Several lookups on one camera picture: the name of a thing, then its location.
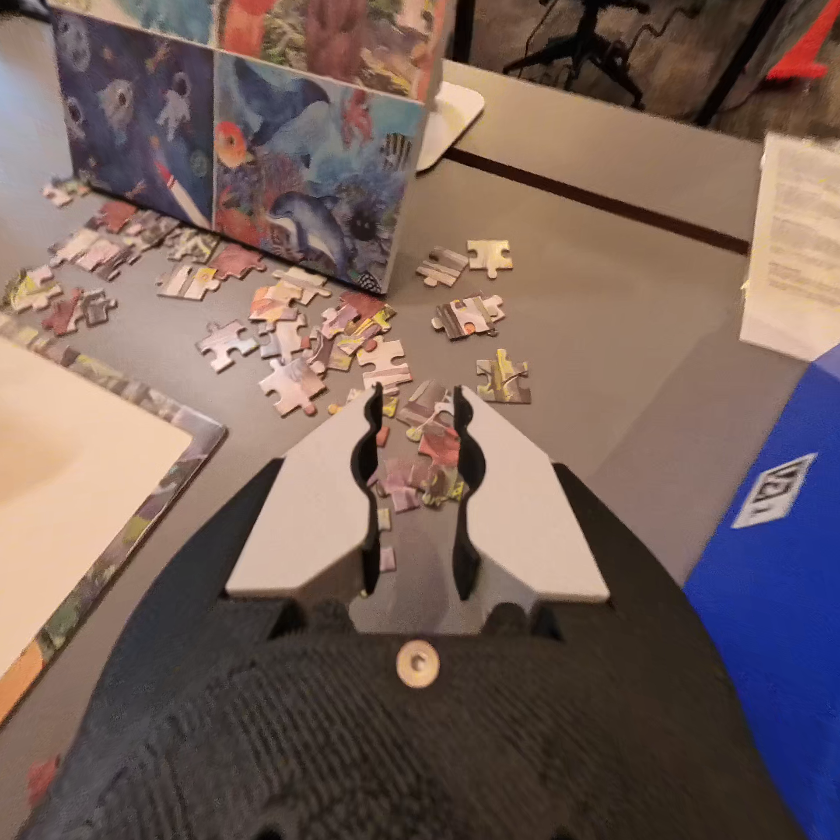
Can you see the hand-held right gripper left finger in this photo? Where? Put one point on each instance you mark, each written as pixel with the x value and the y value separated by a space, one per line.
pixel 302 525

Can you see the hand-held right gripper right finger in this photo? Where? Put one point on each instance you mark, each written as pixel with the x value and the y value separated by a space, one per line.
pixel 531 525

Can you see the puzzle frame tray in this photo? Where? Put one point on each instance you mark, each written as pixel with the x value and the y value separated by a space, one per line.
pixel 65 472

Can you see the black metal leg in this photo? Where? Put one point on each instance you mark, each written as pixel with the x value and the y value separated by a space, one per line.
pixel 735 65

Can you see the red object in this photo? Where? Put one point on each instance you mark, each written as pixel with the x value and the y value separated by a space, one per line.
pixel 807 52

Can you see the pile of jigsaw pieces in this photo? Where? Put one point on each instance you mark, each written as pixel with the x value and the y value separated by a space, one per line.
pixel 292 387

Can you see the illustrated puzzle box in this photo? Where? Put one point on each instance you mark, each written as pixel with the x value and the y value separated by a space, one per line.
pixel 295 164

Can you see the black office chair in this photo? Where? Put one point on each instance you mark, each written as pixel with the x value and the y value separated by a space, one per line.
pixel 590 46

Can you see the blue plastic bin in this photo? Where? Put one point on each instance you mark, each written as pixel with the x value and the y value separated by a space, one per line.
pixel 774 656

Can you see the printed paper sheet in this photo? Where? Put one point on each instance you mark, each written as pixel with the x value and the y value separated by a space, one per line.
pixel 800 249

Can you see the white stand base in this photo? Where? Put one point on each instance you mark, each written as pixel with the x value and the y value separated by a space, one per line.
pixel 453 111

